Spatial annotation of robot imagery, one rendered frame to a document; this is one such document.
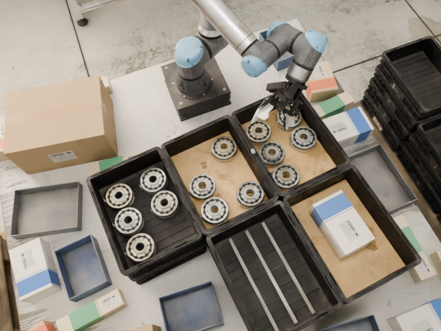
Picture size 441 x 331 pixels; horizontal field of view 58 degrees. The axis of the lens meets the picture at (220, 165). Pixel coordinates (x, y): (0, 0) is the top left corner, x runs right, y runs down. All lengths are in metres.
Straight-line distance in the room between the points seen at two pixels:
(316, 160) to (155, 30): 1.94
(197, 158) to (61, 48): 1.94
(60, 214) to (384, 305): 1.31
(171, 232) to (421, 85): 1.54
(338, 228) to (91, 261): 0.94
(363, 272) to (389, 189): 0.42
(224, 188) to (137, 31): 1.94
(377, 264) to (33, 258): 1.25
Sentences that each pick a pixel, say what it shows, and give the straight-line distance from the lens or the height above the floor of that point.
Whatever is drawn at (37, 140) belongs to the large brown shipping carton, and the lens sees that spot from 1.75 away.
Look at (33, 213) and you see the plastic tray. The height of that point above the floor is 0.70.
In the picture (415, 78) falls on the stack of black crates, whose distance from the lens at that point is 2.41.
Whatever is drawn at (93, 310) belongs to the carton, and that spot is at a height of 0.76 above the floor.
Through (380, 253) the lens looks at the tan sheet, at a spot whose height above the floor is 0.83.
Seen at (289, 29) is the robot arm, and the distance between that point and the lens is 1.37.
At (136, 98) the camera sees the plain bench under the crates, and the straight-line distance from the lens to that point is 1.97.
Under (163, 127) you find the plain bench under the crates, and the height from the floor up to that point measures 0.70.
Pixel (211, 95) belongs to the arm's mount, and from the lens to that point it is 1.79.
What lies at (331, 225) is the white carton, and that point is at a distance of 1.43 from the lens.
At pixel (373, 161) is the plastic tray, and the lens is 1.82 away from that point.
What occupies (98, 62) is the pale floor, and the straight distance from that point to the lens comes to 3.12.
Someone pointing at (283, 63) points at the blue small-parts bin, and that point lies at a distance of 1.97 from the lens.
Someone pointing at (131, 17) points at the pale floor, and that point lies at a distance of 3.35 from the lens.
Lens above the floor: 2.26
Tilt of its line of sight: 65 degrees down
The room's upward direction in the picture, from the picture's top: 6 degrees counter-clockwise
